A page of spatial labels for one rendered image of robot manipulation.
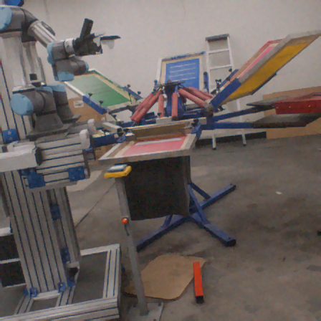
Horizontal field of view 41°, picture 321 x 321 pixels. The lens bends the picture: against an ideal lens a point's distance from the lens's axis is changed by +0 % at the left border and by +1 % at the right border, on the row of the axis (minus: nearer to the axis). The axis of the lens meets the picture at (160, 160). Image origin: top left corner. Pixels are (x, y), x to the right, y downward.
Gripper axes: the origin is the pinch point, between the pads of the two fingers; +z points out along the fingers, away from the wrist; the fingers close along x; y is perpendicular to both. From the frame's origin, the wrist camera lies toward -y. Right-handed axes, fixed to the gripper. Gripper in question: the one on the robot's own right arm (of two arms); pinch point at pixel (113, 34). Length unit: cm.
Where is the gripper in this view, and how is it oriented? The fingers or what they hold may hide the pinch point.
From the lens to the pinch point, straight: 203.2
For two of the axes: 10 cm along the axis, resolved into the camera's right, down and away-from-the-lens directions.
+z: 9.2, -0.6, -3.9
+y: 1.1, 9.9, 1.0
